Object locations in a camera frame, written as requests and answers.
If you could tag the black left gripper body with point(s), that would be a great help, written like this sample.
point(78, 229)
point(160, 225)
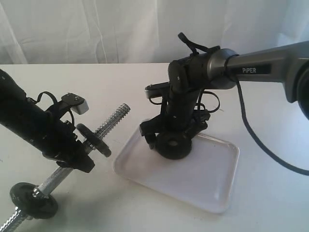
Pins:
point(59, 141)

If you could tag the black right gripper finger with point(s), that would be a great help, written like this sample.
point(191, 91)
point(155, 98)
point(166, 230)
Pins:
point(191, 133)
point(151, 140)

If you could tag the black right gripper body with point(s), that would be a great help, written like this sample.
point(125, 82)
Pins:
point(177, 113)

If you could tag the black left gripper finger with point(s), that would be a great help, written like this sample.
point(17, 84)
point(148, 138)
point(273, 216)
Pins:
point(78, 159)
point(74, 131)

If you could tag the black weight plate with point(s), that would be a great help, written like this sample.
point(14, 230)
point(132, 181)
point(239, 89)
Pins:
point(173, 146)
point(94, 140)
point(38, 207)

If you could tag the chrome threaded dumbbell bar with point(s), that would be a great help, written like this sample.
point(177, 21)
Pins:
point(59, 174)

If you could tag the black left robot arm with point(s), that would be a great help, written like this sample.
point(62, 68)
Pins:
point(38, 122)

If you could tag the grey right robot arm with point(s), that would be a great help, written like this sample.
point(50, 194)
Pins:
point(221, 68)

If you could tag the white rectangular plastic tray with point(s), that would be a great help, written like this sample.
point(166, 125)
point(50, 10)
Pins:
point(204, 179)

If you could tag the white backdrop curtain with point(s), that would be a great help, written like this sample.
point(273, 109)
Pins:
point(142, 31)

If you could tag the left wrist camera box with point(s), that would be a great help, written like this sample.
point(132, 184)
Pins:
point(76, 103)

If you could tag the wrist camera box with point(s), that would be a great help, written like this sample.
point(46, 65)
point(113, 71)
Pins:
point(76, 103)
point(157, 90)

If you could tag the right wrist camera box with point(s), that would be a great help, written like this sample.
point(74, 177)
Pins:
point(157, 90)

